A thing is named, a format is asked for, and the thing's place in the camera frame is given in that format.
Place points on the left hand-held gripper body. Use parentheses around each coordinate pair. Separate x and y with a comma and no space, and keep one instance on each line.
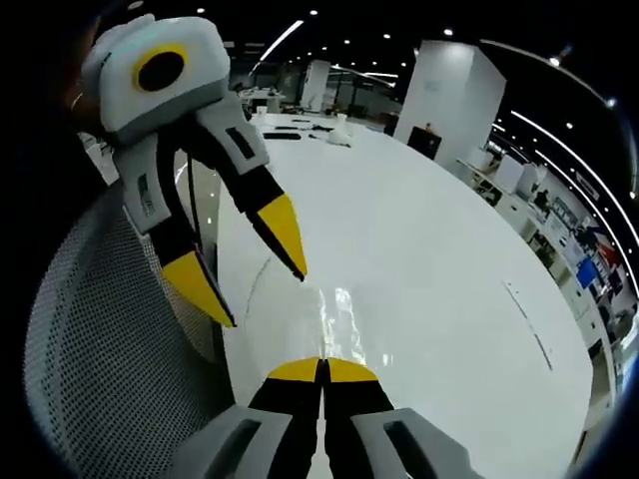
(160,95)

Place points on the white crumpled object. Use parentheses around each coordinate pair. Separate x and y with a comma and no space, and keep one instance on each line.
(342,132)

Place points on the white square pillar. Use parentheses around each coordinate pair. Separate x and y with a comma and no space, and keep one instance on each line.
(449,95)

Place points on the blue box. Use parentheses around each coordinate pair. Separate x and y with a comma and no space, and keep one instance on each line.
(586,274)

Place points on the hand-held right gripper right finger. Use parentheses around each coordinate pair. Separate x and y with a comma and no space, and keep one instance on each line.
(369,434)

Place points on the clear resealable plastic bag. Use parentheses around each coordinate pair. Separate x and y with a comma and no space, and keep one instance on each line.
(342,319)

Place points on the flat clear plastic strip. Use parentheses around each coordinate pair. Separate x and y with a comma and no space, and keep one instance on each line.
(529,324)

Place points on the person's left hand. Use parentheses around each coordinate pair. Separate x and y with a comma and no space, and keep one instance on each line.
(80,107)

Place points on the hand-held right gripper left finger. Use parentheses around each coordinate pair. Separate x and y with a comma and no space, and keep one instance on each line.
(269,429)

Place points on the long white counter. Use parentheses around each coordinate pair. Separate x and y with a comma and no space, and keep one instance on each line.
(544,234)

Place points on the grey mesh office chair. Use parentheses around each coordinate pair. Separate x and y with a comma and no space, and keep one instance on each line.
(115,349)

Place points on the black box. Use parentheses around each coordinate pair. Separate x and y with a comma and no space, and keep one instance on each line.
(425,142)

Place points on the flat black object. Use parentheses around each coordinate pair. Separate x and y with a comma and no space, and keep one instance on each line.
(282,136)

